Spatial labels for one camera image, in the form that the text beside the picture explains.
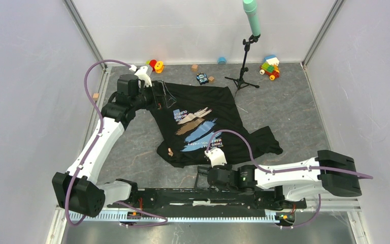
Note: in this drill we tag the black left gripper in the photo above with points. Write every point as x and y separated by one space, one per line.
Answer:
163 101

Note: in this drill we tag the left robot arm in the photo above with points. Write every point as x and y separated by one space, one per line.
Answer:
77 190

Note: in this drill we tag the black microphone tripod stand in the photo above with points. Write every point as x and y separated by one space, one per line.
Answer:
240 83

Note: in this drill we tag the red yellow green stacking toy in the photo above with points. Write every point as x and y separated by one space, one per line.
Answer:
157 66

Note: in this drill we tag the white toothed cable rail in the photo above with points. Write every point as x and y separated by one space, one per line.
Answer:
122 215

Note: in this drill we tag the blue arch block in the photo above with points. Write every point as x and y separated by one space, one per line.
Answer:
221 60

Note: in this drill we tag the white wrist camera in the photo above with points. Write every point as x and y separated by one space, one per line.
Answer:
216 157
143 73

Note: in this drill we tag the black printed t-shirt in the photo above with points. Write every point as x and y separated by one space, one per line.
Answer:
207 116

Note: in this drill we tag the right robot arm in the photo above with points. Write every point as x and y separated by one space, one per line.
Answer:
328 172

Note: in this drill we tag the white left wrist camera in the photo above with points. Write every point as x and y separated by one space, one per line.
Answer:
143 73

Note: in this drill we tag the mint green microphone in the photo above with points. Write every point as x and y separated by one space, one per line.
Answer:
250 8

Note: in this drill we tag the wooden cube on rail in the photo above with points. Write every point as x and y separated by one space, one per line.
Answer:
95 96

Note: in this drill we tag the colourful toy block train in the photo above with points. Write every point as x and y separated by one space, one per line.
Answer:
270 67

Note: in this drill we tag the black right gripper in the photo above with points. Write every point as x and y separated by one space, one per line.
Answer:
228 169

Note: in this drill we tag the wooden cube at back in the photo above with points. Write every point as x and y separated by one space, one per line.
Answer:
194 68

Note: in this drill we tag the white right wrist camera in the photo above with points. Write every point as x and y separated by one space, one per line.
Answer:
216 157

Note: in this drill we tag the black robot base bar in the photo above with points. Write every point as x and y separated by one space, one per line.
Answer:
195 203

